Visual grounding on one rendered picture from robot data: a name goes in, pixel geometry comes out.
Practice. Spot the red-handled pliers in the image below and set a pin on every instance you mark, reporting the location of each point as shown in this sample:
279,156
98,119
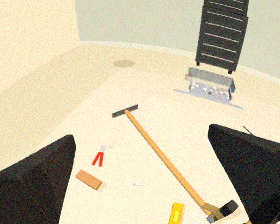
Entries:
101,154

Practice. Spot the long-handled scraper with black blade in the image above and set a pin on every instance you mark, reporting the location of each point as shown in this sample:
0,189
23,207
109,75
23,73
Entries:
214,213

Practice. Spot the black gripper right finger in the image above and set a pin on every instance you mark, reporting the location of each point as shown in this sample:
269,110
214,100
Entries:
253,167

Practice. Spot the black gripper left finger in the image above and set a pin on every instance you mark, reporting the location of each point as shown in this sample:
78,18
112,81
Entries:
32,191

